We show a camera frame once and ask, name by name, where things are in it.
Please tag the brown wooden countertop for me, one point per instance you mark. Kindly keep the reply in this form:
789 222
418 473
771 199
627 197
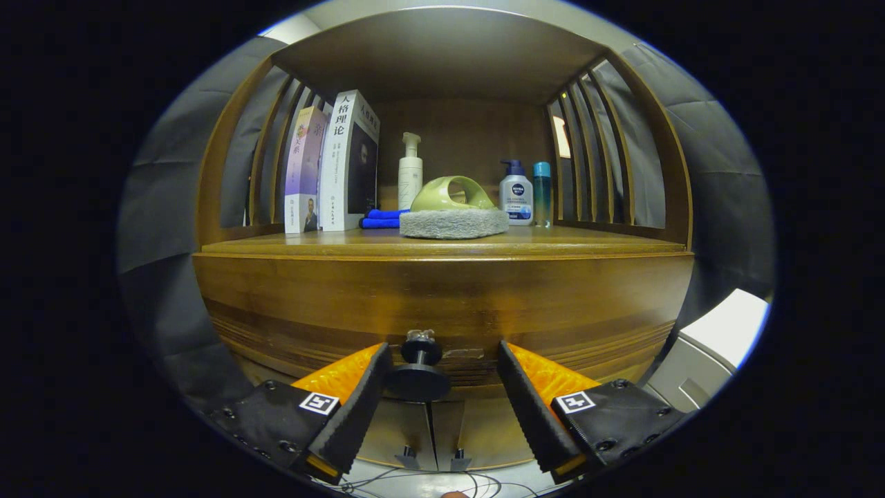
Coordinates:
588 238

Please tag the wooden cabinet door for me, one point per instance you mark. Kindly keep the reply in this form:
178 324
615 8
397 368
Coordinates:
401 429
477 429

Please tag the white side cabinet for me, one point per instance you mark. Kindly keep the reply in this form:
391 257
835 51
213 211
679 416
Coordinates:
719 325

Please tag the white blue-label pump bottle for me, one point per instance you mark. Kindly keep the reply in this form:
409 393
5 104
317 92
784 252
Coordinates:
516 197

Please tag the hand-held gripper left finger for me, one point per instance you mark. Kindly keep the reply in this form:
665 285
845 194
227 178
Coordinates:
352 422

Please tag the teal transparent bottle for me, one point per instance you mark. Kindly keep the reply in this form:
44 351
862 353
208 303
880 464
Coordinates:
542 197

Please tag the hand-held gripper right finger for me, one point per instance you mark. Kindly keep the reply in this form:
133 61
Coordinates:
532 422

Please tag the thick white book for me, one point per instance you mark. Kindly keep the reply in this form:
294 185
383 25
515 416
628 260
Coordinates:
339 166

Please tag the folded blue cloth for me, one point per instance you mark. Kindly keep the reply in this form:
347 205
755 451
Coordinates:
379 221

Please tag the brown wooden drawer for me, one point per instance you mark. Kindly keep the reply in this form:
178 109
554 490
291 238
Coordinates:
553 304

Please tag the purple book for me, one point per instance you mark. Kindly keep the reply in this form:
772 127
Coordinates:
304 173

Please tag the brown wooden cabinet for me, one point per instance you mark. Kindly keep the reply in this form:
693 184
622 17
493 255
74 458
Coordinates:
456 131

